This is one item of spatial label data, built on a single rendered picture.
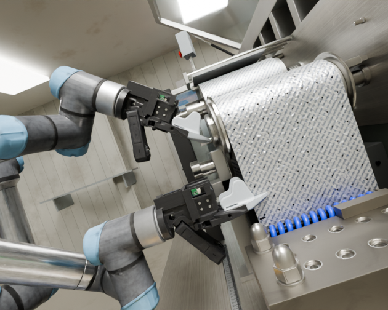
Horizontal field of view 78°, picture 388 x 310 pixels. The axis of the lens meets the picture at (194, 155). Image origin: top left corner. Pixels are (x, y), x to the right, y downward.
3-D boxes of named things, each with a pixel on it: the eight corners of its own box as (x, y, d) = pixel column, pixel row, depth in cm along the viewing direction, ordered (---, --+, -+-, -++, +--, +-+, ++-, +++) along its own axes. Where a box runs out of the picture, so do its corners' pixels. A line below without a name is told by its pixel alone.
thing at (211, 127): (207, 123, 48) (217, 154, 52) (217, 120, 48) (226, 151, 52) (201, 110, 54) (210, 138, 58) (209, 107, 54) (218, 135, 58)
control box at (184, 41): (183, 62, 111) (176, 41, 110) (196, 56, 109) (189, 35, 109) (179, 58, 104) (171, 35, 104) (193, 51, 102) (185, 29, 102)
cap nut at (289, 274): (273, 274, 33) (262, 243, 33) (298, 266, 33) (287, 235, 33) (281, 291, 29) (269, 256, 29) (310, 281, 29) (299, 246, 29)
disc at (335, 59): (323, 123, 59) (303, 66, 59) (325, 122, 59) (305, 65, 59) (363, 116, 44) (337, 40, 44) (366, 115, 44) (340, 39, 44)
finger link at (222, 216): (246, 205, 43) (199, 221, 43) (249, 213, 43) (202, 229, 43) (242, 199, 47) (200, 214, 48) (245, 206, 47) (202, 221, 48)
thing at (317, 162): (263, 234, 48) (231, 146, 47) (379, 195, 47) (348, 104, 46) (263, 235, 47) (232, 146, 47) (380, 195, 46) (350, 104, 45)
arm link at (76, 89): (66, 99, 59) (71, 64, 57) (108, 114, 59) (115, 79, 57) (43, 101, 52) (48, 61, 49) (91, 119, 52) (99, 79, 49)
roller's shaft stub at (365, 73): (329, 98, 54) (323, 79, 54) (360, 87, 54) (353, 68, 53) (341, 94, 49) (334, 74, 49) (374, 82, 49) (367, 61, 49)
